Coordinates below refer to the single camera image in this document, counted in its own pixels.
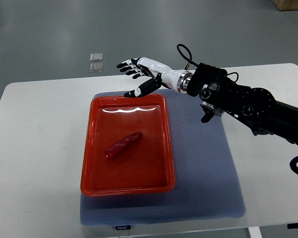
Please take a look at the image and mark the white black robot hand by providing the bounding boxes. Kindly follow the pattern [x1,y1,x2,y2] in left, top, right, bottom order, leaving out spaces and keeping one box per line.
[116,57,185,98]

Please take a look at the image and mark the red pepper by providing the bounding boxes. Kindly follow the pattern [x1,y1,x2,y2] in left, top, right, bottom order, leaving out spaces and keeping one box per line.
[104,131,143,159]

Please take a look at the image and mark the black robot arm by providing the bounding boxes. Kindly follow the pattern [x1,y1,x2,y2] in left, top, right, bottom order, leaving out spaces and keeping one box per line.
[117,57,298,145]

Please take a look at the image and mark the red plastic tray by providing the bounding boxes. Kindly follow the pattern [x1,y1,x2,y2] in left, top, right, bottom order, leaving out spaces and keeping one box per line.
[80,94,175,197]

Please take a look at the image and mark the blue-grey mesh mat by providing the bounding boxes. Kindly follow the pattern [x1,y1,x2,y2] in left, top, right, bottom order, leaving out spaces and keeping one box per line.
[80,89,245,226]

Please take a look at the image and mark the black label tag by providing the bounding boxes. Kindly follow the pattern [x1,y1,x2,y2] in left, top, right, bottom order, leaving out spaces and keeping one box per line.
[115,225,131,231]

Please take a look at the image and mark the wooden box corner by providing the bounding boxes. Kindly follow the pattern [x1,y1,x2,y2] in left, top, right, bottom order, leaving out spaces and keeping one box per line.
[272,0,298,11]

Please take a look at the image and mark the white table leg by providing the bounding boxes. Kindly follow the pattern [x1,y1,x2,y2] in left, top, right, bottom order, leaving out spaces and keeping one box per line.
[248,227,262,238]

